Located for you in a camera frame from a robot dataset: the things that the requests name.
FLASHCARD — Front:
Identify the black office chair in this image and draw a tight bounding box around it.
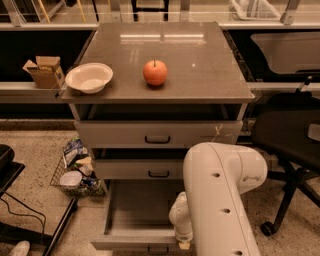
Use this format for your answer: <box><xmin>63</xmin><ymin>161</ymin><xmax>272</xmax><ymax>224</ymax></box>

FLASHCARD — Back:
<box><xmin>251</xmin><ymin>77</ymin><xmax>320</xmax><ymax>236</ymax></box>

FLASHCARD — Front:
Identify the open cardboard box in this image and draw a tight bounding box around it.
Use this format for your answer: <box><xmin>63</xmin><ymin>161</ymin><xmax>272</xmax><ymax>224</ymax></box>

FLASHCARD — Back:
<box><xmin>23</xmin><ymin>56</ymin><xmax>65</xmax><ymax>89</ymax></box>

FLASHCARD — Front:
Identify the wire basket with items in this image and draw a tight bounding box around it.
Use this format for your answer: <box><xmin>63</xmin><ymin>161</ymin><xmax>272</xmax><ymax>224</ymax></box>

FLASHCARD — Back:
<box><xmin>50</xmin><ymin>137</ymin><xmax>105</xmax><ymax>198</ymax></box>

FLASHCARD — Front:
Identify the grey drawer cabinet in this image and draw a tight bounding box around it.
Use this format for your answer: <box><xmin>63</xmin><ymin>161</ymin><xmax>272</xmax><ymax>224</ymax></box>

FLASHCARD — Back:
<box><xmin>60</xmin><ymin>21</ymin><xmax>256</xmax><ymax>188</ymax></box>

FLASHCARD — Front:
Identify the red apple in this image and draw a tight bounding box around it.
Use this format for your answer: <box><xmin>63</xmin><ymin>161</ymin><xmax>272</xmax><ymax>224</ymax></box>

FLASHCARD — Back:
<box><xmin>143</xmin><ymin>60</ymin><xmax>168</xmax><ymax>86</ymax></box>

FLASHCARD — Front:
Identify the black stand with cable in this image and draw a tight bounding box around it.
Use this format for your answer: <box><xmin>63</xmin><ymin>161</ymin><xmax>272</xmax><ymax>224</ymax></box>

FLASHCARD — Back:
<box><xmin>0</xmin><ymin>144</ymin><xmax>78</xmax><ymax>256</ymax></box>

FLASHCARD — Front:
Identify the white plastic container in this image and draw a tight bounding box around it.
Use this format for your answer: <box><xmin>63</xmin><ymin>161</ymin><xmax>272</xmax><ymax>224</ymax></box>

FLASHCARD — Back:
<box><xmin>59</xmin><ymin>171</ymin><xmax>82</xmax><ymax>186</ymax></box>

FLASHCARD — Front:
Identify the white object bottom left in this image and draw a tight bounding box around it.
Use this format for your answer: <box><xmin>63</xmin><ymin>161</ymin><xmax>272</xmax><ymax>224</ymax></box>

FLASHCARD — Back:
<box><xmin>8</xmin><ymin>241</ymin><xmax>30</xmax><ymax>256</ymax></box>

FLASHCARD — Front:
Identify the grey drawer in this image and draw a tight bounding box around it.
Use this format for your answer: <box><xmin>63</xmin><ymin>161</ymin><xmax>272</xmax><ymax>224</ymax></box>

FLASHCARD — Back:
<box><xmin>92</xmin><ymin>159</ymin><xmax>183</xmax><ymax>179</ymax></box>
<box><xmin>92</xmin><ymin>179</ymin><xmax>195</xmax><ymax>256</ymax></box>
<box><xmin>75</xmin><ymin>121</ymin><xmax>243</xmax><ymax>148</ymax></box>

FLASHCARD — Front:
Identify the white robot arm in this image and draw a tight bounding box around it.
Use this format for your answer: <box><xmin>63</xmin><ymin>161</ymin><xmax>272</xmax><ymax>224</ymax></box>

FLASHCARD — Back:
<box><xmin>169</xmin><ymin>142</ymin><xmax>267</xmax><ymax>256</ymax></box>

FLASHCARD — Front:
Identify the white bowl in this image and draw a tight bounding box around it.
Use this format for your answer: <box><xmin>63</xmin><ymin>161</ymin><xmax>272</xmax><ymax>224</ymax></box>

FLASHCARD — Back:
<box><xmin>65</xmin><ymin>63</ymin><xmax>113</xmax><ymax>94</ymax></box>

